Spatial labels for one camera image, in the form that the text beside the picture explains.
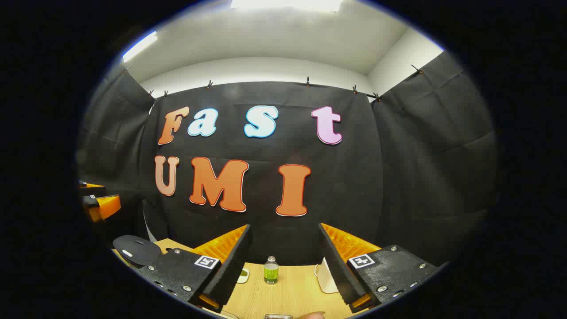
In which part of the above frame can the white toaster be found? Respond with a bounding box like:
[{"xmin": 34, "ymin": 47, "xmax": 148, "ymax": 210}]
[{"xmin": 314, "ymin": 257, "xmax": 340, "ymax": 294}]

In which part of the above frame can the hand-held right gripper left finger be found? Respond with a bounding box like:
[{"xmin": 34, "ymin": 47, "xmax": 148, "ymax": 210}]
[{"xmin": 137, "ymin": 224, "xmax": 253, "ymax": 311}]

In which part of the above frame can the ceiling light strip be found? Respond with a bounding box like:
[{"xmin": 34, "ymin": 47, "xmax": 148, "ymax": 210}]
[{"xmin": 122, "ymin": 31, "xmax": 159, "ymax": 63}]

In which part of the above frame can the black backdrop cloth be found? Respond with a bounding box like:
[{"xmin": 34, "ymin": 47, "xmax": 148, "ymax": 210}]
[{"xmin": 76, "ymin": 51, "xmax": 499, "ymax": 266}]

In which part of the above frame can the green drink bottle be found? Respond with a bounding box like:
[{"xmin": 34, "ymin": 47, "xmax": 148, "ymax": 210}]
[{"xmin": 264, "ymin": 256, "xmax": 279, "ymax": 284}]

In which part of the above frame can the black silver rice cooker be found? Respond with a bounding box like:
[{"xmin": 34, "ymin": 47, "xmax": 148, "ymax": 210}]
[{"xmin": 113, "ymin": 234, "xmax": 163, "ymax": 267}]

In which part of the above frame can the ceiling light panel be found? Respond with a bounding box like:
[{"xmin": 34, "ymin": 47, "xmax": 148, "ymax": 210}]
[{"xmin": 230, "ymin": 0, "xmax": 344, "ymax": 12}]

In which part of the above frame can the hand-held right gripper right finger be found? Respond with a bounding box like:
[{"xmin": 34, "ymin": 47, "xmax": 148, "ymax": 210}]
[{"xmin": 318, "ymin": 223, "xmax": 444, "ymax": 313}]

